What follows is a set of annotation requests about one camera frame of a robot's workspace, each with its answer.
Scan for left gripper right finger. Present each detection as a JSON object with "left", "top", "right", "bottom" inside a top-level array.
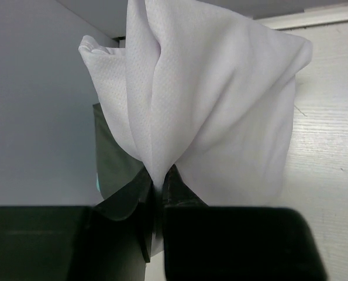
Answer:
[{"left": 162, "top": 166, "right": 328, "bottom": 280}]

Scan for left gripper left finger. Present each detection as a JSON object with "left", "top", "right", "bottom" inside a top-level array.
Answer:
[{"left": 0, "top": 169, "right": 154, "bottom": 280}]

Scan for white t-shirt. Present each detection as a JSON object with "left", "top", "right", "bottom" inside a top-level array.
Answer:
[{"left": 78, "top": 1, "right": 312, "bottom": 205}]

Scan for teal folded t-shirt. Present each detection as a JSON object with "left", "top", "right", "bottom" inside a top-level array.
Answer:
[{"left": 96, "top": 174, "right": 101, "bottom": 193}]

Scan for grey folded t-shirt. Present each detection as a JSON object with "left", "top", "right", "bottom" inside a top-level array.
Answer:
[{"left": 91, "top": 102, "right": 144, "bottom": 203}]

